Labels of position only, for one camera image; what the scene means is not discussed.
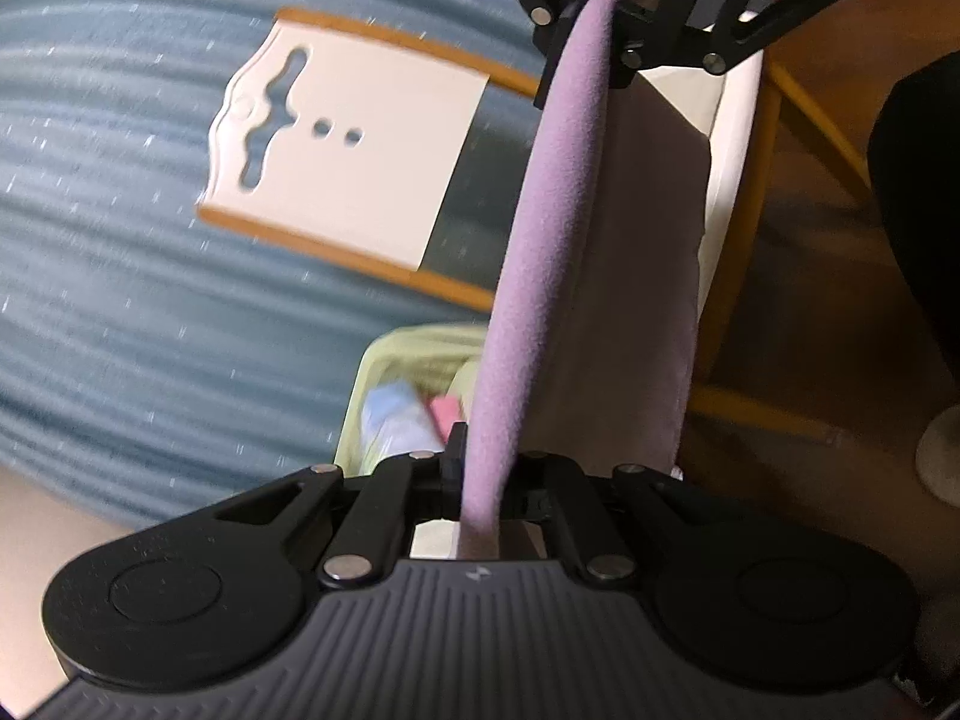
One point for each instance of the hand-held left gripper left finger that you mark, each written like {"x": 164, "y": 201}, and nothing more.
{"x": 456, "y": 465}

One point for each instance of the person's black clothing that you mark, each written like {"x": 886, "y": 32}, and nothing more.
{"x": 922, "y": 202}

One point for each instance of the light green table cover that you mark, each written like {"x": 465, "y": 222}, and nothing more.
{"x": 390, "y": 352}

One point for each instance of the white chair with wooden frame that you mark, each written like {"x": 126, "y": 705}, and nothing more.
{"x": 360, "y": 165}

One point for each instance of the blue ribbed rug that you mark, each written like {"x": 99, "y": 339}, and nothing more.
{"x": 112, "y": 277}

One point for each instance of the white round base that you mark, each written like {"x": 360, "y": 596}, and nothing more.
{"x": 941, "y": 457}

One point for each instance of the purple garment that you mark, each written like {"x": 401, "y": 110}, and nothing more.
{"x": 547, "y": 240}

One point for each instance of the light blue cloth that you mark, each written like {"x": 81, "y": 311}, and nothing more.
{"x": 394, "y": 420}

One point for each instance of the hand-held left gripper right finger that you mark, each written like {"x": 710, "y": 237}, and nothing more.
{"x": 559, "y": 487}

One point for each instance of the pink knitted cloth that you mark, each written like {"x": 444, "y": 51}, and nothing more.
{"x": 444, "y": 412}

